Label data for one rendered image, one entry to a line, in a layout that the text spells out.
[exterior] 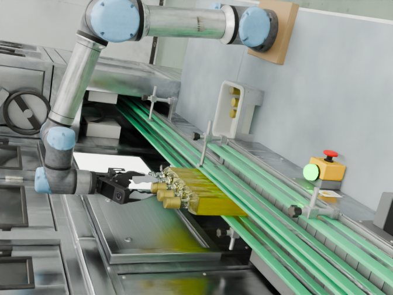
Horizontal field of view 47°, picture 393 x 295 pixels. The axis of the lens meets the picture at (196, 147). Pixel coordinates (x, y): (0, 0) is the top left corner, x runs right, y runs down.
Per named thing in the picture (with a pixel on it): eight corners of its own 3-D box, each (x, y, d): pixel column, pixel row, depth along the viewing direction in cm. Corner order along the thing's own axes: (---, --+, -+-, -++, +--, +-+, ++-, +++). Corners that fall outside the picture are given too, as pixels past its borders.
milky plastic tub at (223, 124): (229, 136, 183) (210, 134, 179) (241, 82, 177) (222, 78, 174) (250, 149, 168) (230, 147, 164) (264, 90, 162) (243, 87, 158)
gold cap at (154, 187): (162, 191, 145) (149, 190, 143) (164, 181, 144) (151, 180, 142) (165, 195, 141) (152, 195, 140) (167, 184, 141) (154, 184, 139)
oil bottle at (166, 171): (212, 183, 166) (158, 181, 157) (215, 169, 165) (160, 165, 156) (219, 189, 161) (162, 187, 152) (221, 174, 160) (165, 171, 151)
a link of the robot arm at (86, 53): (86, -12, 135) (29, 136, 142) (93, -12, 126) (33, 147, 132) (120, 5, 141) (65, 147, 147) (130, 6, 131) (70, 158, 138)
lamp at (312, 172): (307, 177, 125) (299, 176, 124) (312, 161, 124) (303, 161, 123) (317, 182, 121) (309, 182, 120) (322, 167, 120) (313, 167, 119)
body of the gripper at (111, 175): (126, 167, 143) (88, 165, 138) (133, 176, 136) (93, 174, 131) (123, 189, 145) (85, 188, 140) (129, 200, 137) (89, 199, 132)
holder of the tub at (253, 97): (228, 148, 184) (211, 147, 181) (242, 82, 177) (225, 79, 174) (248, 163, 169) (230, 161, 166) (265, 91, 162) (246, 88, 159)
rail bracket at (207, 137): (216, 166, 163) (185, 164, 158) (226, 122, 159) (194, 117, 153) (220, 169, 160) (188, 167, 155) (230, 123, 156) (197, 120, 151)
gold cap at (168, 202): (175, 202, 135) (161, 202, 133) (179, 194, 133) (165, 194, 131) (178, 211, 132) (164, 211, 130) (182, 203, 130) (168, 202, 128)
